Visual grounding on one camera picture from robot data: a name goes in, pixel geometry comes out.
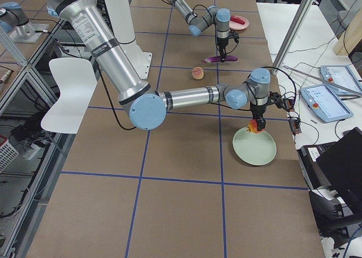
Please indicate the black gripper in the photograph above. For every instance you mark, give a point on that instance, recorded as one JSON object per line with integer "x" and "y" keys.
{"x": 257, "y": 110}
{"x": 222, "y": 43}

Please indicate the purple eggplant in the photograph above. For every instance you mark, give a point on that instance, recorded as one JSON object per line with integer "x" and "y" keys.
{"x": 217, "y": 59}

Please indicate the black laptop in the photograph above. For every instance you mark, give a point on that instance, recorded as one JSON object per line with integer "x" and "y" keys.
{"x": 336, "y": 164}

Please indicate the pink plate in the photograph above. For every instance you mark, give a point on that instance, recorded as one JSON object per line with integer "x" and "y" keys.
{"x": 237, "y": 27}

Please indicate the light green plate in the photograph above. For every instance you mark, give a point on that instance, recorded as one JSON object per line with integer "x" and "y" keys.
{"x": 255, "y": 149}

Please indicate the red chili pepper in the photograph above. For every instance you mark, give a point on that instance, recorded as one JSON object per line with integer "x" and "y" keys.
{"x": 238, "y": 19}

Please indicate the peach with brown stem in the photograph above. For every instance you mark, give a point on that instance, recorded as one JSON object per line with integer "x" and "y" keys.
{"x": 197, "y": 73}

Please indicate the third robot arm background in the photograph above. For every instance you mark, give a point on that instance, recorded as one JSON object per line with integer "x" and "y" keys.
{"x": 15, "y": 22}

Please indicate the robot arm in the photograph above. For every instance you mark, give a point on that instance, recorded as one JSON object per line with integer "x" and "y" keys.
{"x": 219, "y": 18}
{"x": 145, "y": 107}

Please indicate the red orange pomegranate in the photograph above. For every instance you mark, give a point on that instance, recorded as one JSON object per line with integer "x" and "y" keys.
{"x": 253, "y": 127}

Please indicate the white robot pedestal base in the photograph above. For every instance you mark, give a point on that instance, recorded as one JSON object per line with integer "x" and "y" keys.
{"x": 121, "y": 21}

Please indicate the aluminium frame post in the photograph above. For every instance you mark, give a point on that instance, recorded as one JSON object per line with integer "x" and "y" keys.
{"x": 292, "y": 31}

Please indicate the near teach pendant tablet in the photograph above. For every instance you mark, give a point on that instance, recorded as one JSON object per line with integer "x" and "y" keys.
{"x": 325, "y": 103}

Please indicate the white plastic basket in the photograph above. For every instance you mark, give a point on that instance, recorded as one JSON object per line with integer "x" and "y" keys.
{"x": 8, "y": 153}

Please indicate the far teach pendant tablet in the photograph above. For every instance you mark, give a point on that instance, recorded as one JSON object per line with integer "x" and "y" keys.
{"x": 341, "y": 75}

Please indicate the teach pendant tablet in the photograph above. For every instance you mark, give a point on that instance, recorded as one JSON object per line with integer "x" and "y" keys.
{"x": 325, "y": 103}
{"x": 341, "y": 75}

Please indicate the white plastic chair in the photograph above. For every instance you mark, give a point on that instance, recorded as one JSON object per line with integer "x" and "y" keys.
{"x": 76, "y": 82}

